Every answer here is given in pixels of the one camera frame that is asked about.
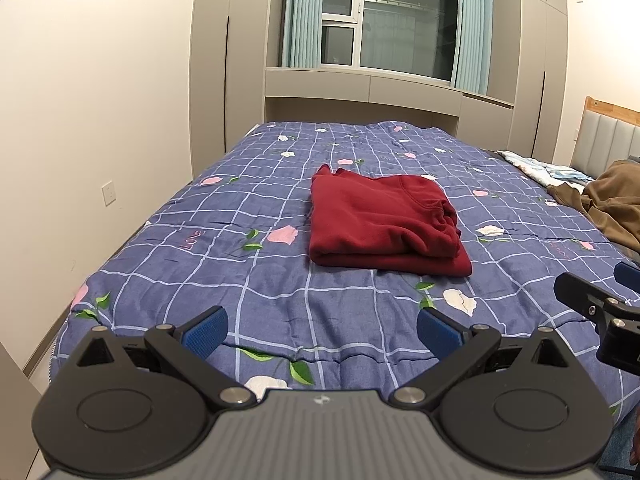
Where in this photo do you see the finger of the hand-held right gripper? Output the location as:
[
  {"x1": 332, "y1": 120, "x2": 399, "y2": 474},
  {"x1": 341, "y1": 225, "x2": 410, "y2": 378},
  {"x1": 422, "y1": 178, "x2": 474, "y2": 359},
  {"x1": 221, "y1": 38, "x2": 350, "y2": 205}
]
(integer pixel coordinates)
[
  {"x1": 553, "y1": 271, "x2": 640, "y2": 331},
  {"x1": 613, "y1": 261, "x2": 640, "y2": 287}
]

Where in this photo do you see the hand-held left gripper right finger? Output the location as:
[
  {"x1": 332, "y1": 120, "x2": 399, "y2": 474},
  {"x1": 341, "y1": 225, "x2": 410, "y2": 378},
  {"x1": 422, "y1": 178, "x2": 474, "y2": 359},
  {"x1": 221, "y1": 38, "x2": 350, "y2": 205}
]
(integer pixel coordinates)
[{"x1": 393, "y1": 307, "x2": 581, "y2": 412}]

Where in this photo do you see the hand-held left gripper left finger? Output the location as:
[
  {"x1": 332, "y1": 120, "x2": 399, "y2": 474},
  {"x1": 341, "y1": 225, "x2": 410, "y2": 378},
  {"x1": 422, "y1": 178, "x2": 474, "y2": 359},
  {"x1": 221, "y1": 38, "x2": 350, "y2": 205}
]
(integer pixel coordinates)
[{"x1": 74, "y1": 305, "x2": 254, "y2": 413}]

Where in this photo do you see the dark red long-sleeve shirt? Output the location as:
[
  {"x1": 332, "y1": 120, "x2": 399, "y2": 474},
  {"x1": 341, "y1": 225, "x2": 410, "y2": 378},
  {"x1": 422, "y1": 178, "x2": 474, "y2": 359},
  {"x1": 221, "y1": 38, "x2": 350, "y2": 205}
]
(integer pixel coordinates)
[{"x1": 308, "y1": 163, "x2": 474, "y2": 278}]

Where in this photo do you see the blue checked floral quilt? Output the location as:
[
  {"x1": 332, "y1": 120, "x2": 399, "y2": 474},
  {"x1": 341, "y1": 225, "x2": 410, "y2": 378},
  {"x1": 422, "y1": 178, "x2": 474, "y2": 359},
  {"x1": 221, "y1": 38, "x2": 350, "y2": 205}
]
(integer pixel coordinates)
[{"x1": 50, "y1": 120, "x2": 640, "y2": 427}]

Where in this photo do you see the brown garment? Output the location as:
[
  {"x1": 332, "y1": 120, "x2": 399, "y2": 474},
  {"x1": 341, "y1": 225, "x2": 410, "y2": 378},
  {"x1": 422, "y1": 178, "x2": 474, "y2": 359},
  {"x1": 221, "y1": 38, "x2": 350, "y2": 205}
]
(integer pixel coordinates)
[{"x1": 547, "y1": 159, "x2": 640, "y2": 252}]

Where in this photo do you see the light blue patterned cloth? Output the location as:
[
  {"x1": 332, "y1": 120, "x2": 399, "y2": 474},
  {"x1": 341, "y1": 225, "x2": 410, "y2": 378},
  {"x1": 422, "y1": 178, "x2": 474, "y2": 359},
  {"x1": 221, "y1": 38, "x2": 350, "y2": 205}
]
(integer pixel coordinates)
[{"x1": 497, "y1": 149, "x2": 595, "y2": 182}]

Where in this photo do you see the grey padded wooden headboard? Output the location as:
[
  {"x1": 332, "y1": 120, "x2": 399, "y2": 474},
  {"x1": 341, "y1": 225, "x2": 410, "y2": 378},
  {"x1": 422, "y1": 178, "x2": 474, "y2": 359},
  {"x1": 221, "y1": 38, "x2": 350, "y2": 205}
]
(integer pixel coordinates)
[{"x1": 570, "y1": 95, "x2": 640, "y2": 176}]

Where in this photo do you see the beige panel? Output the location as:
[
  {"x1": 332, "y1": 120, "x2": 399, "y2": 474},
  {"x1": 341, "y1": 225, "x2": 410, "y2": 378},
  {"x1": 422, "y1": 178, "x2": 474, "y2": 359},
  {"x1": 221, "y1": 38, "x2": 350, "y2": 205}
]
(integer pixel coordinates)
[{"x1": 0, "y1": 342, "x2": 52, "y2": 480}]

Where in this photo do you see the beige wardrobe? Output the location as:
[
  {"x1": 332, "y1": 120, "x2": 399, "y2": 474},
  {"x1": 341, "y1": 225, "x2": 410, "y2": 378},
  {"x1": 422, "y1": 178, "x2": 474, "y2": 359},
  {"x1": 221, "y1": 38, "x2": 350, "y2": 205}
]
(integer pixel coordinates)
[
  {"x1": 188, "y1": 0, "x2": 292, "y2": 182},
  {"x1": 487, "y1": 0, "x2": 569, "y2": 166}
]

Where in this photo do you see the beige window seat cabinet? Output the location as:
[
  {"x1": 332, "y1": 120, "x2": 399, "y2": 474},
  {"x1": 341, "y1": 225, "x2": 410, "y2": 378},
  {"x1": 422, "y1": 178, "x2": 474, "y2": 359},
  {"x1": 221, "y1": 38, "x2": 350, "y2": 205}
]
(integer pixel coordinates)
[{"x1": 263, "y1": 67, "x2": 516, "y2": 152}]

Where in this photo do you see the light blue curtain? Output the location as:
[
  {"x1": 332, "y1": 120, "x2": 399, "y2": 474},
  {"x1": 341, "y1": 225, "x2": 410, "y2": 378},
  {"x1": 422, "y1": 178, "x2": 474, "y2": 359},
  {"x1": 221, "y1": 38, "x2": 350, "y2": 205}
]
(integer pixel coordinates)
[
  {"x1": 281, "y1": 0, "x2": 326, "y2": 69},
  {"x1": 452, "y1": 0, "x2": 494, "y2": 95}
]

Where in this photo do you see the window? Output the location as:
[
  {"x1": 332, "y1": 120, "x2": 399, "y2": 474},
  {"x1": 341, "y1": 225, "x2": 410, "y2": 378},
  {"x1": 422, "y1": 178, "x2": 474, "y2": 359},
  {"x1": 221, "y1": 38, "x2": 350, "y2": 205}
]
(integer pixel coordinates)
[{"x1": 320, "y1": 0, "x2": 460, "y2": 83}]

